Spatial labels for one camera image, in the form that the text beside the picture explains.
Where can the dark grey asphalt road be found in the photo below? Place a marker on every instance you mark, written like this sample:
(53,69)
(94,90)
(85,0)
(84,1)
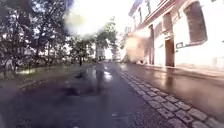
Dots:
(100,103)

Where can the cobblestone strip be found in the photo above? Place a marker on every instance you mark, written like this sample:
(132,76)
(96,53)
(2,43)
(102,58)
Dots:
(166,105)

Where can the row of trees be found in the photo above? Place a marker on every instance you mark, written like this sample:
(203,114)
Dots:
(40,36)

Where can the grass verge with leaves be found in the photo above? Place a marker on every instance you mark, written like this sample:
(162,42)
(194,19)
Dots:
(30,75)

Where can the grey paved sidewalk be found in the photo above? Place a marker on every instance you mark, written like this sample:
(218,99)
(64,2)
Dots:
(193,88)

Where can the white building with arched windows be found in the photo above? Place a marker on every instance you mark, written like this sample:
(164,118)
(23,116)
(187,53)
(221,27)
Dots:
(203,50)

